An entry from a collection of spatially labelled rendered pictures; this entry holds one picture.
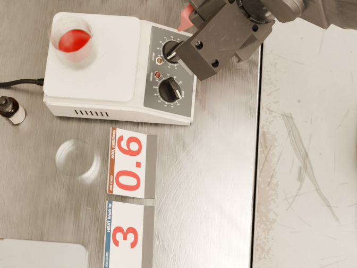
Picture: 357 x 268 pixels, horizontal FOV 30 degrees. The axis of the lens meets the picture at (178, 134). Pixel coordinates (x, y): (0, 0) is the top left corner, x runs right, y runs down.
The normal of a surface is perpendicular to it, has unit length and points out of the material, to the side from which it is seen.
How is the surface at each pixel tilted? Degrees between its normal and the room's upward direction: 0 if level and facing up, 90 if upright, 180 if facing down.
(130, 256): 40
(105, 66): 0
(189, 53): 74
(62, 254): 0
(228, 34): 31
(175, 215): 0
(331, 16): 93
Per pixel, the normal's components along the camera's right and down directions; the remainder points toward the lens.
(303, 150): -0.04, -0.25
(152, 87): 0.47, -0.18
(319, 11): -0.64, 0.75
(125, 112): -0.08, 0.96
